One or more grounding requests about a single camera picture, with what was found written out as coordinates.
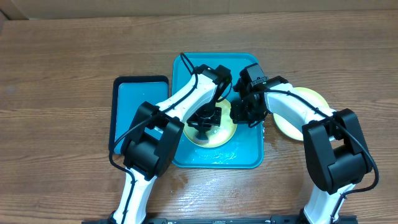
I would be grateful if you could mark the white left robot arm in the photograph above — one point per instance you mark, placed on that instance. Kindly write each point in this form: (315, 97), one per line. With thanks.
(150, 143)

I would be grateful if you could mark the yellow plate with stain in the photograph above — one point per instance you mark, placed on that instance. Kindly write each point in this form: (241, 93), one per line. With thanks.
(288, 129)

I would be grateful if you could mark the small black water tray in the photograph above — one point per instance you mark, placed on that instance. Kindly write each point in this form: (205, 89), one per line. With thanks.
(128, 94)

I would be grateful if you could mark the green scrubbing sponge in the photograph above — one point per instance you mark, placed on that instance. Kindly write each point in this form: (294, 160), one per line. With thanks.
(201, 135)

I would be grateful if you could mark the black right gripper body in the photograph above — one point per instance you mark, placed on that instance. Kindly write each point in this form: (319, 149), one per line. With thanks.
(241, 113)

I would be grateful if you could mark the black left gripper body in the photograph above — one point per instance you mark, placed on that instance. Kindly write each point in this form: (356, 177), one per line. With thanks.
(208, 116)

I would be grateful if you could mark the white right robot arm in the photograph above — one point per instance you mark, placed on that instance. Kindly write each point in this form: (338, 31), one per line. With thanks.
(336, 153)

